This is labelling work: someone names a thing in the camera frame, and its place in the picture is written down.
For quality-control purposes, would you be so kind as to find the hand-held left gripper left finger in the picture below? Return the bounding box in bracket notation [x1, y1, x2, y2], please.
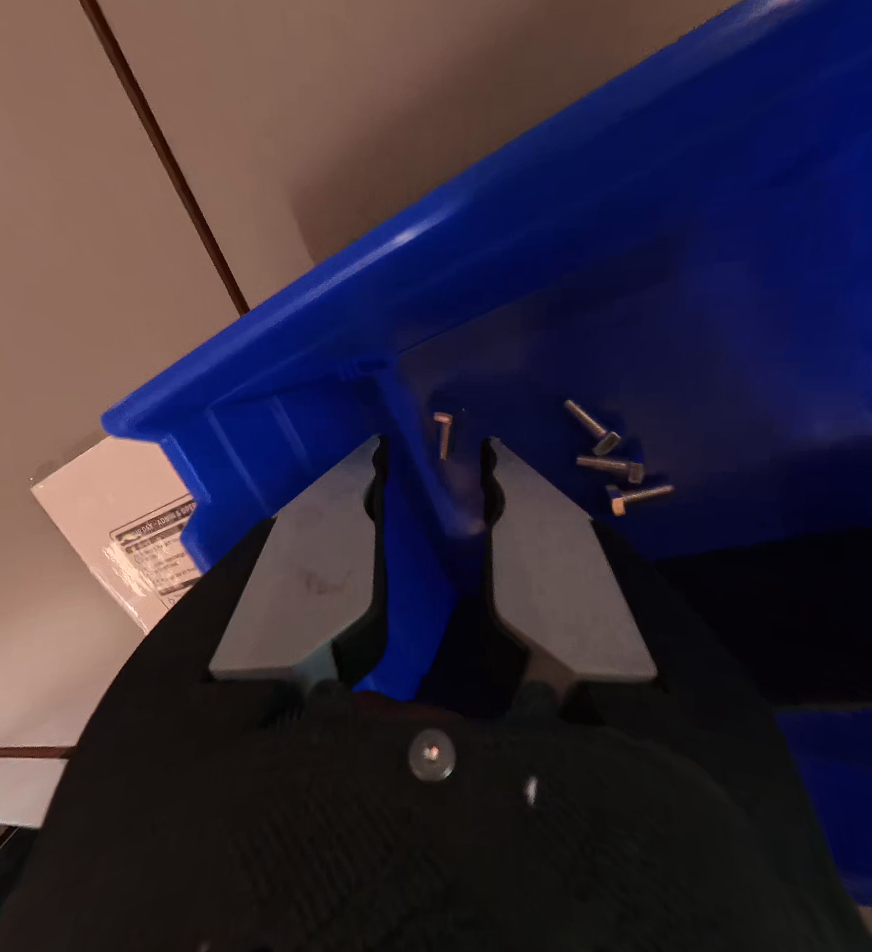
[207, 435, 391, 689]

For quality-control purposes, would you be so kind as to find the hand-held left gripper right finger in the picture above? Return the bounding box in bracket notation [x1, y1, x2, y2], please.
[479, 436, 661, 691]

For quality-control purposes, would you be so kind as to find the blue plastic bin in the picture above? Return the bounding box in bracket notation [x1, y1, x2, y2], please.
[101, 0, 872, 912]

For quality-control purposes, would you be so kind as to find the white printed label sheet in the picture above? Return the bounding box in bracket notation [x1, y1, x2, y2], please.
[30, 435, 210, 635]

